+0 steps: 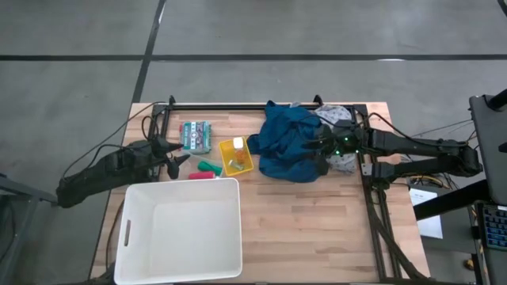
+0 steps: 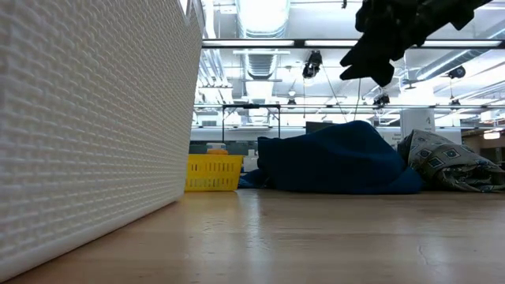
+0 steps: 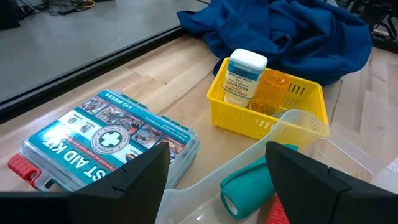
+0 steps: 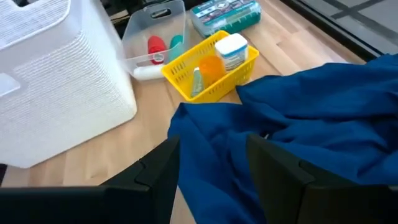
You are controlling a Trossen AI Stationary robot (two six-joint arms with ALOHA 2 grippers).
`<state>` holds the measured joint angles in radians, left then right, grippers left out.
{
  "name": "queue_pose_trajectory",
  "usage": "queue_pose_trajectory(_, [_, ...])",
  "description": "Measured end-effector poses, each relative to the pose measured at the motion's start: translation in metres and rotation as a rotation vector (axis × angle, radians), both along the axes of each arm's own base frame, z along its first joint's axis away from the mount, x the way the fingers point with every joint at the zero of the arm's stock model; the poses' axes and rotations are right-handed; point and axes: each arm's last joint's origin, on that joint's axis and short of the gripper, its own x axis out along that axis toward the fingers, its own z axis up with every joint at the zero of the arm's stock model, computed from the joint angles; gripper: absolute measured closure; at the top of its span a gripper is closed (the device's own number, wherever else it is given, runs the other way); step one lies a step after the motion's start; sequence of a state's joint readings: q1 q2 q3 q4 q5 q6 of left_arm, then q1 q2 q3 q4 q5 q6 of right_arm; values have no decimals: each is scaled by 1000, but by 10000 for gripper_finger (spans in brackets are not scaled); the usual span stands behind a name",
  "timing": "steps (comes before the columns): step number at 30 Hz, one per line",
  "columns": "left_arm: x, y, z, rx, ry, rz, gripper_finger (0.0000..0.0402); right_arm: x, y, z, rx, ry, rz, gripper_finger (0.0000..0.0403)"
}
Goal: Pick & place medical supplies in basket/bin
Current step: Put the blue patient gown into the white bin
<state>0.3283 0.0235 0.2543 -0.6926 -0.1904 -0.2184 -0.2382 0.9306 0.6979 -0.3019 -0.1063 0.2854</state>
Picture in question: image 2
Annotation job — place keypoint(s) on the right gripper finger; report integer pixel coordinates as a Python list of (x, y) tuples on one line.
[(365, 55), (372, 75)]

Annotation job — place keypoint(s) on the blue cloth garment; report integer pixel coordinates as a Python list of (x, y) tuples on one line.
[(335, 158)]

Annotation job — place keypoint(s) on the grey patterned cloth gown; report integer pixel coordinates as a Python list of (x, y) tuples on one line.
[(446, 161)]

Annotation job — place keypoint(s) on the orange pill bottle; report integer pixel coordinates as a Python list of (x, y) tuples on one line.
[(218, 151)]

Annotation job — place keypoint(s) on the small yellow plastic basket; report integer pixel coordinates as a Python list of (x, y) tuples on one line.
[(213, 173)]

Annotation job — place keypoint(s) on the white perforated plastic bin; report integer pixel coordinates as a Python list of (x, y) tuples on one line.
[(98, 118)]

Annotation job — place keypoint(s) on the white pillar box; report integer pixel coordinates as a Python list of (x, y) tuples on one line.
[(417, 122)]

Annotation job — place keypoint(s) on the black monitor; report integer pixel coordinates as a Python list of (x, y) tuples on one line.
[(321, 127)]

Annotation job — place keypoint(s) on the black overhead crossbar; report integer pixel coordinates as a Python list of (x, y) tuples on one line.
[(256, 43)]

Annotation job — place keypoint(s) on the brown wooden furniture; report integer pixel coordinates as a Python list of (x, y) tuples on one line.
[(485, 148)]

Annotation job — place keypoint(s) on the small white box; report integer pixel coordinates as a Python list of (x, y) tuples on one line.
[(251, 161)]

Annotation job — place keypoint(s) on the black ceiling-hung camera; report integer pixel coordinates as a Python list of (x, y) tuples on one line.
[(381, 99), (457, 72)]

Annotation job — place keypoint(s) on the black overhead camera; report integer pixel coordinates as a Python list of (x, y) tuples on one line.
[(311, 63)]

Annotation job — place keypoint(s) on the silver ceiling duct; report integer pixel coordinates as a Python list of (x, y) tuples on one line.
[(262, 19)]

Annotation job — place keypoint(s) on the black metal stand frame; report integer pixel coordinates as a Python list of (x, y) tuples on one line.
[(223, 118)]

